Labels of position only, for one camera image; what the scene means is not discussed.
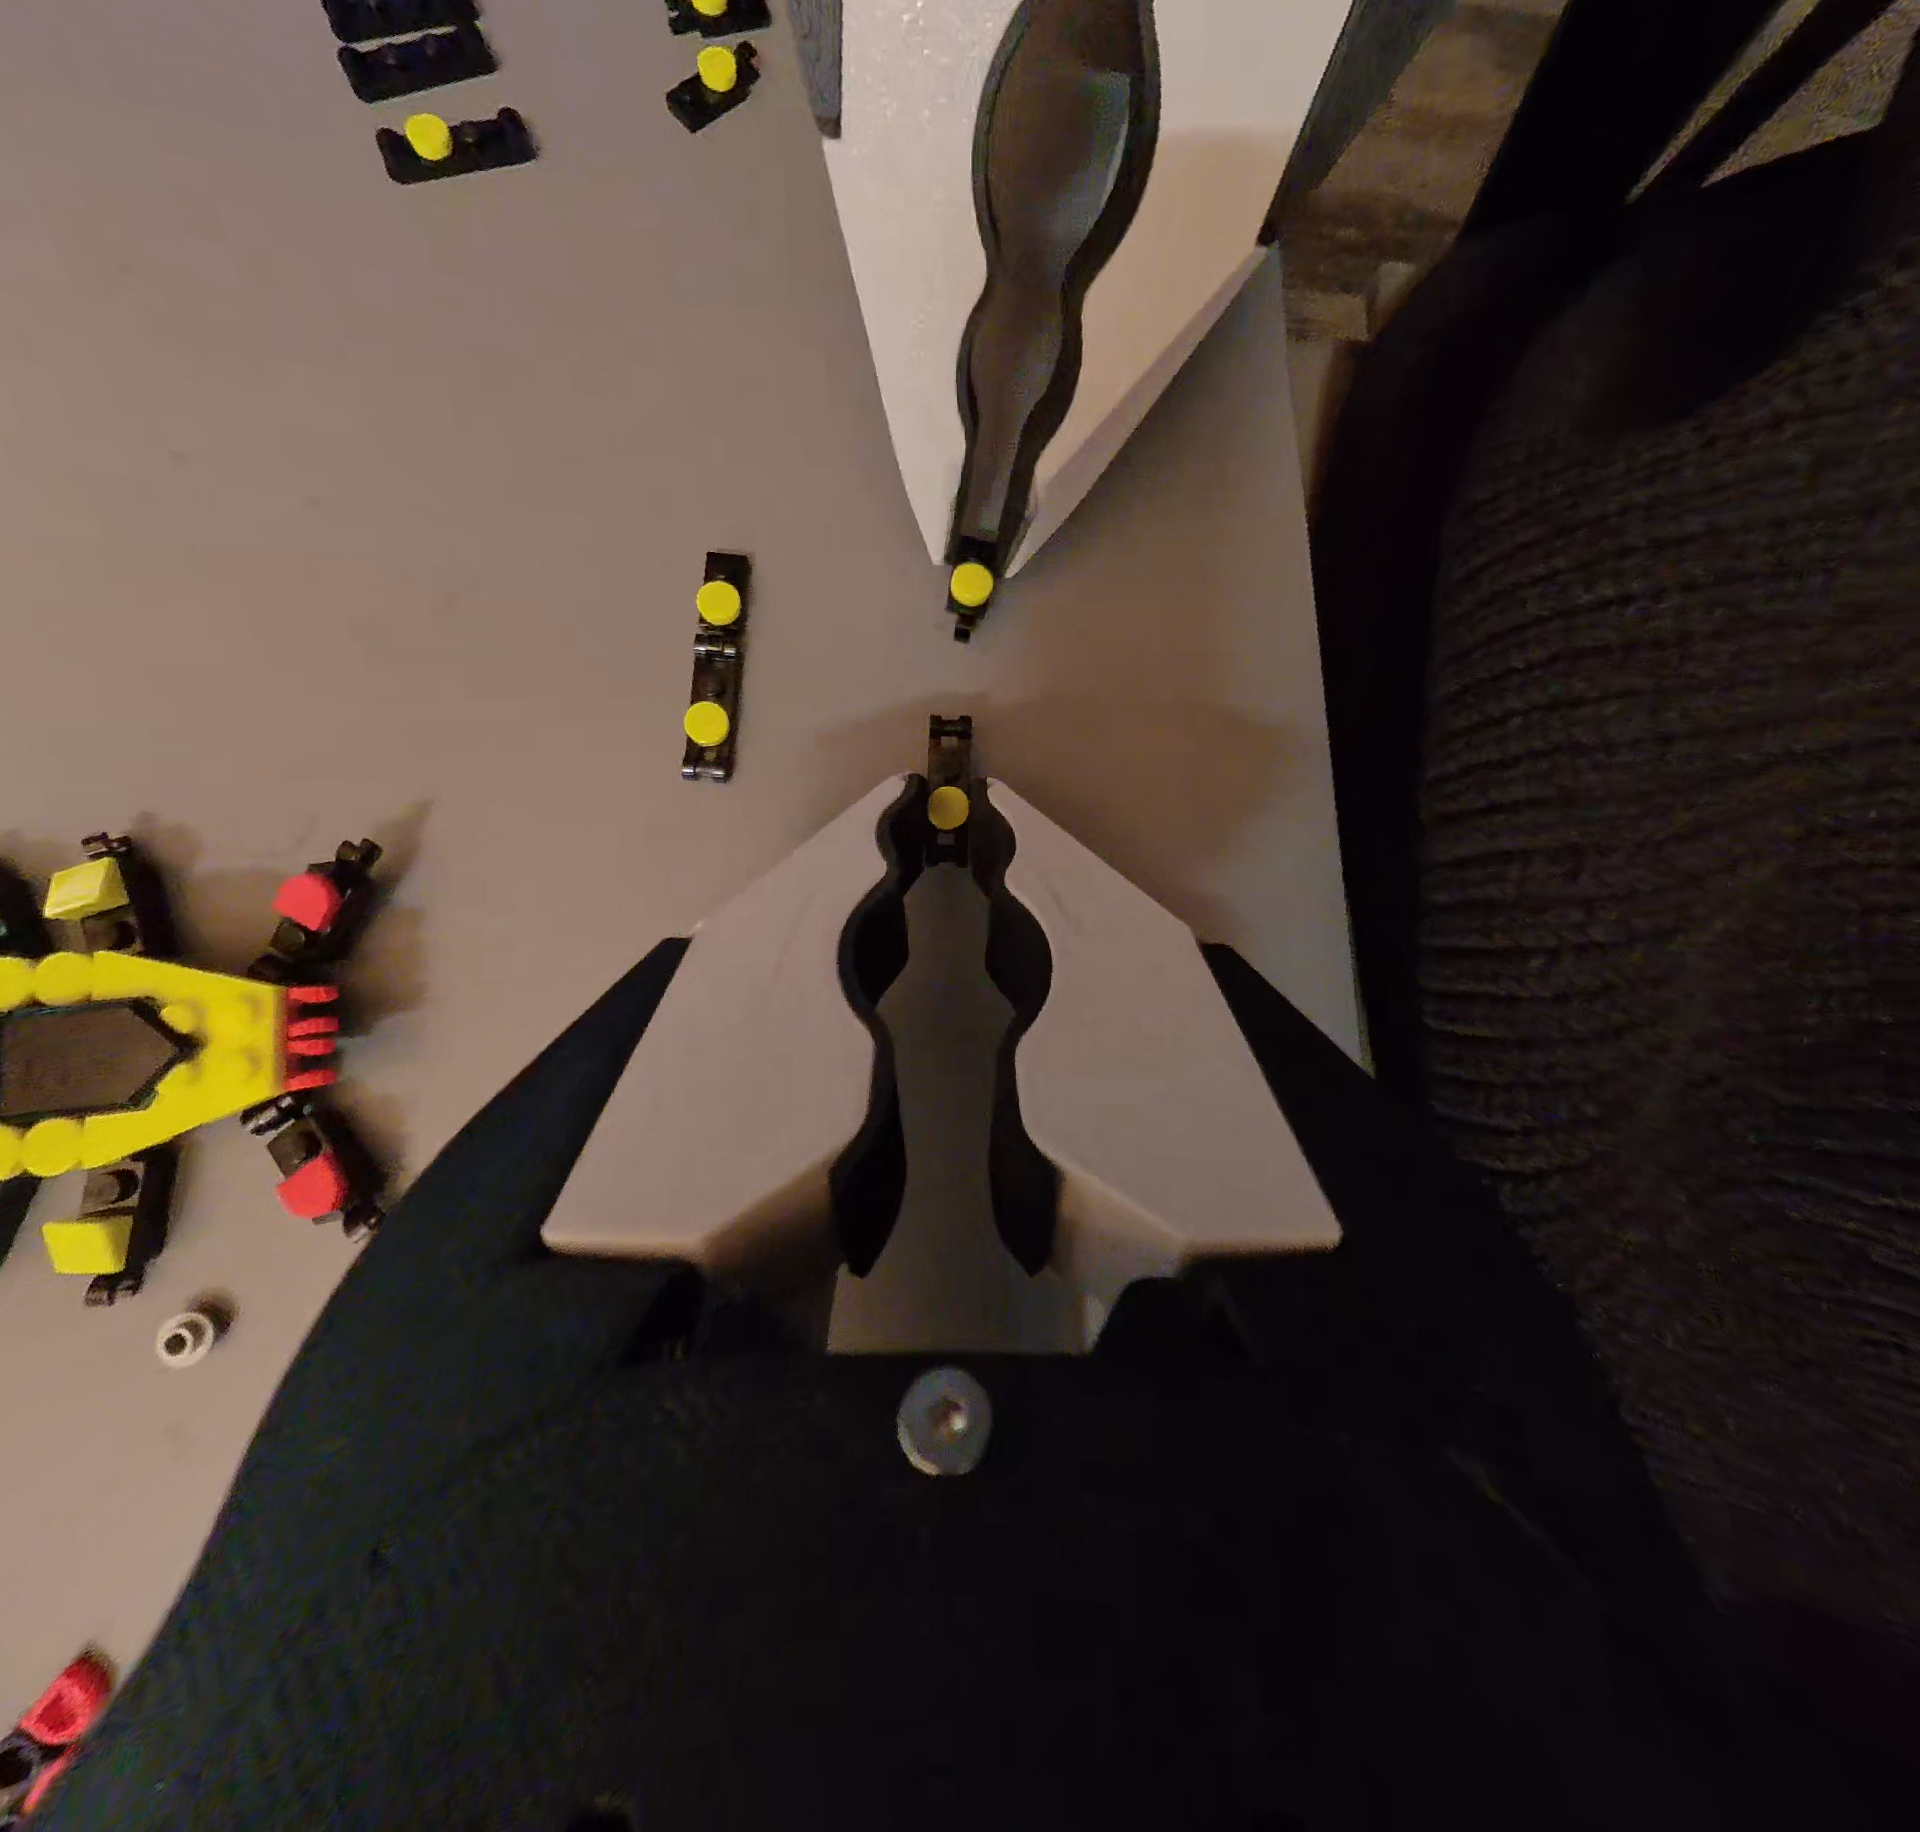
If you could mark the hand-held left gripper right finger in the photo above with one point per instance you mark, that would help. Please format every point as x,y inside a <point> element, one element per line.
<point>1171,1097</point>

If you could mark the person's dark clothing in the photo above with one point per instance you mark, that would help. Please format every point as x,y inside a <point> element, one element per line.
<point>1652,812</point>

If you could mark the yellow red lego model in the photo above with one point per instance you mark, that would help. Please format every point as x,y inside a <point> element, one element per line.
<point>152,1023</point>

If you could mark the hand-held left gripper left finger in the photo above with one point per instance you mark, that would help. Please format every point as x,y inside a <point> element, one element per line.
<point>721,1083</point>

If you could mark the pile of loose lego pieces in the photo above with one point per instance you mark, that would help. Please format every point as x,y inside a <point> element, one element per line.
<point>61,1705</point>

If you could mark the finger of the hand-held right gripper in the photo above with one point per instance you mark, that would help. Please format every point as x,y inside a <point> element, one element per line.
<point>1202,347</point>
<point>917,212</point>

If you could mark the joined black yellow-stud lego pieces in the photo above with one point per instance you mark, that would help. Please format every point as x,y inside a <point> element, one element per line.
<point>717,603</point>

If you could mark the black lego plate yellow stud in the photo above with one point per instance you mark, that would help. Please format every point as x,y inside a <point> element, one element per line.
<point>481,152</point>

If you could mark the small white round lego piece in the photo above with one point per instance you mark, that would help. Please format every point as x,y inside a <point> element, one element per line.
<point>188,1338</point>

